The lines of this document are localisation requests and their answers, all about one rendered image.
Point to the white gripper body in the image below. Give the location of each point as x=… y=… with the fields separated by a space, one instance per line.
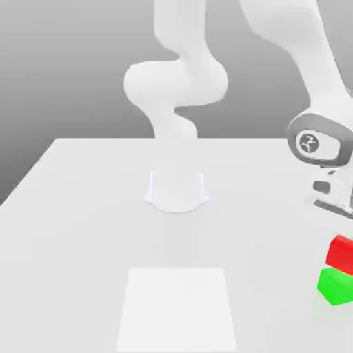
x=335 y=208

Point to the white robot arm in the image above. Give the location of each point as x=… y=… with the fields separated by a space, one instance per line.
x=176 y=82

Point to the small red cube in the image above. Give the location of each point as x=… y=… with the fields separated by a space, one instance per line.
x=340 y=255

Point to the small green cube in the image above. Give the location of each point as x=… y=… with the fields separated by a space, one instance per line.
x=333 y=286

